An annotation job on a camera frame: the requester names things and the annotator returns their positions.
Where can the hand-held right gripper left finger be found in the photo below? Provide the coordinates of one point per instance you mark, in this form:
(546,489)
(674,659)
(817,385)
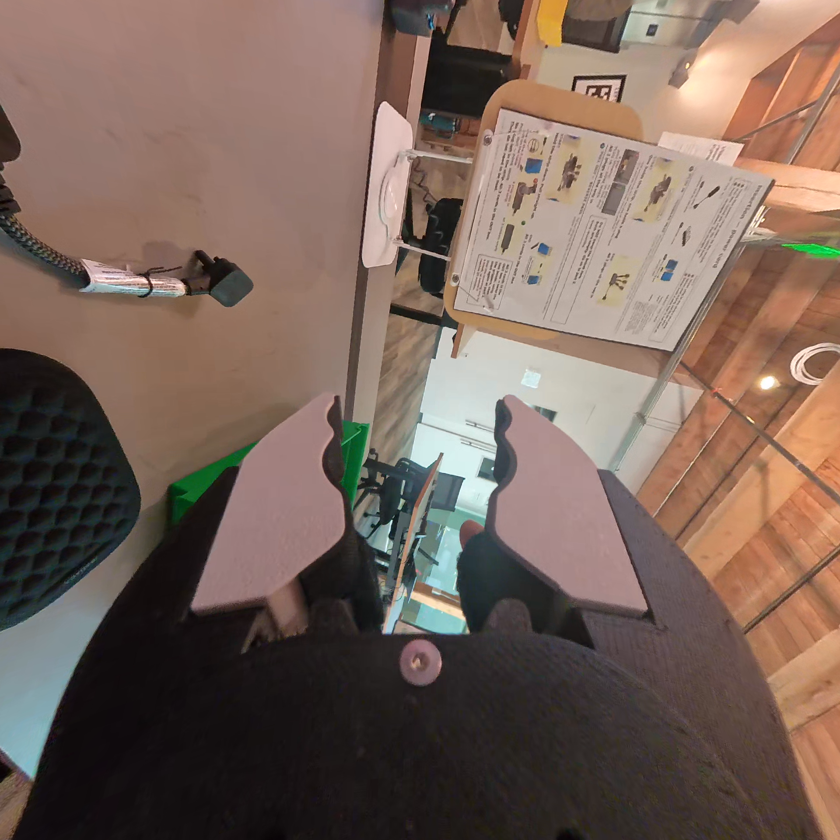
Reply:
(275,512)

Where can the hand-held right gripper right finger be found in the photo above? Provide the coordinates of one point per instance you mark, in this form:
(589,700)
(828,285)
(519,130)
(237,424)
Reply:
(564,518)

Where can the green plastic bin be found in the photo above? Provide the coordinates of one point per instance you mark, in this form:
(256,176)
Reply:
(210,482)

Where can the black office chair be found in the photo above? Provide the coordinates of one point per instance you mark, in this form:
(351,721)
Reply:
(387,485)
(443,243)

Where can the black honeycomb cushion pad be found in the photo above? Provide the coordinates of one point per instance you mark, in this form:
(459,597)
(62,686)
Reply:
(59,485)

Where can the printed instruction sheet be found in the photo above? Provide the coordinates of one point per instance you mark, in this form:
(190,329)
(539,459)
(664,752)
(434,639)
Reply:
(590,229)

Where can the white display stand base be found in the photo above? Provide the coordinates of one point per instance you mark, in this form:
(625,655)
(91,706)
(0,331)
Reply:
(387,216)

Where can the white paper sheet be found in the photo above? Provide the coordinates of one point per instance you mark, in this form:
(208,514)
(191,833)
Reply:
(702,145)

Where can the dark teal battery pack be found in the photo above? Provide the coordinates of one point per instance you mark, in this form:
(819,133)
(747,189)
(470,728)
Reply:
(420,16)
(436,124)

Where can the black framed marker poster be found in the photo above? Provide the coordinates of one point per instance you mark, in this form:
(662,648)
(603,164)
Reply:
(598,88)

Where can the yellow plastic bin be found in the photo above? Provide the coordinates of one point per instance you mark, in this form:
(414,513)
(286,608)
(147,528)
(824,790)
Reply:
(552,19)

